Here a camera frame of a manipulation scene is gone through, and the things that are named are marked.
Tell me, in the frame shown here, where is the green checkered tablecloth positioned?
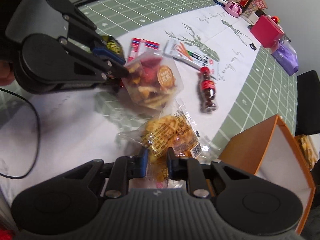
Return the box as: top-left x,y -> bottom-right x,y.
1,0 -> 297,203

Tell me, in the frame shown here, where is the black cable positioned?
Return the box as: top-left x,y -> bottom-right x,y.
0,87 -> 42,179

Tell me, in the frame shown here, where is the dark green snack packet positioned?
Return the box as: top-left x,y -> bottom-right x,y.
102,35 -> 124,57

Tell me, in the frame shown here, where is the pink cube box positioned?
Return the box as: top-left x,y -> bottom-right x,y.
250,15 -> 285,48

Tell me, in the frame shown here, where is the purple tissue pack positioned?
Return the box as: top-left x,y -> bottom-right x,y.
271,41 -> 299,76

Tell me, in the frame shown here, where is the red white snack packet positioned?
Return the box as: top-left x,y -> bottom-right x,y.
127,38 -> 160,62

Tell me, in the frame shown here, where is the red cap chocolate bottle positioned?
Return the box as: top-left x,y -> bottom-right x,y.
199,67 -> 217,113

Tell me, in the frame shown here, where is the black binder clip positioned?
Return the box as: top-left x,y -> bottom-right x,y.
249,43 -> 257,50

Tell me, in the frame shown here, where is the pink round container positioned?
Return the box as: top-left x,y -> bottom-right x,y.
224,2 -> 242,18

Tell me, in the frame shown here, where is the dried fruit chips bag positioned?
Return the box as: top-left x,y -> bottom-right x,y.
122,50 -> 184,111

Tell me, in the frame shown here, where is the yellow cracker snack bag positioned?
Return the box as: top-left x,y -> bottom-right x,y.
119,99 -> 214,188

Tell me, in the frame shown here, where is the black chair right side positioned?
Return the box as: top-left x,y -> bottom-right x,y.
295,70 -> 320,136

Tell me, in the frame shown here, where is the grey spicy strip packet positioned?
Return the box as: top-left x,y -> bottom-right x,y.
164,38 -> 219,80

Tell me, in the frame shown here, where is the orange cardboard box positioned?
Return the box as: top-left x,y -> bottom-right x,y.
219,115 -> 316,234

